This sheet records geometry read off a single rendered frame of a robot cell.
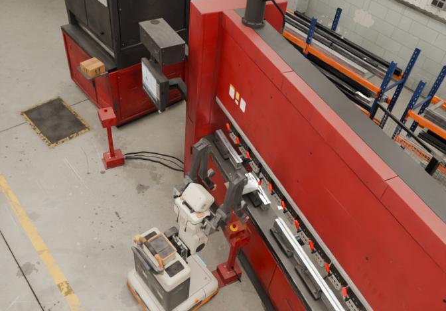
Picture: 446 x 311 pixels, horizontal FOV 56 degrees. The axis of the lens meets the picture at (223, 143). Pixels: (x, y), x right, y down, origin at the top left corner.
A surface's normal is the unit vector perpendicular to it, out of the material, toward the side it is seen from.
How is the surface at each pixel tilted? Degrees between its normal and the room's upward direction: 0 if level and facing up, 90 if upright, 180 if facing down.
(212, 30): 90
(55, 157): 0
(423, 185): 0
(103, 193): 0
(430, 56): 90
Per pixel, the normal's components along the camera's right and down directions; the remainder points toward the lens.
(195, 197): -0.50, -0.18
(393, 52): -0.76, 0.40
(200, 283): 0.09, -0.72
